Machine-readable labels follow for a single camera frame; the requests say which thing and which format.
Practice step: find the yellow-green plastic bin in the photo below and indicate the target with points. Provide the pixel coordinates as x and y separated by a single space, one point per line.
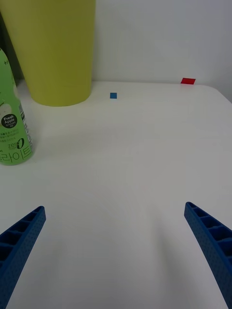
58 53

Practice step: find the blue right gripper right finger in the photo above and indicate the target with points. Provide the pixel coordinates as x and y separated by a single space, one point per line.
212 239

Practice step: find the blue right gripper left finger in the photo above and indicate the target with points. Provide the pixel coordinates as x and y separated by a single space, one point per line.
21 241

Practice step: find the green plastic bottle black cap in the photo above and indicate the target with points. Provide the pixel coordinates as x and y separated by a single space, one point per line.
12 130

